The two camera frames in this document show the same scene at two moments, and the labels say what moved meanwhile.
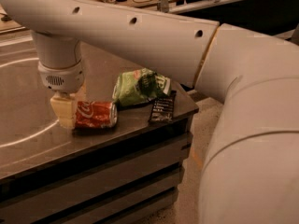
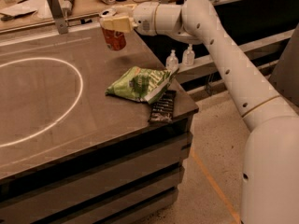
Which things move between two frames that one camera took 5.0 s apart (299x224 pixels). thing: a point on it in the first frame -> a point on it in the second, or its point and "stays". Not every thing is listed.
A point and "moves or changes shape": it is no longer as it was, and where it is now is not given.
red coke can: x=95 y=114 moves or changes shape
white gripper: x=61 y=77 -> x=144 y=19
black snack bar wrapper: x=162 y=110 stays
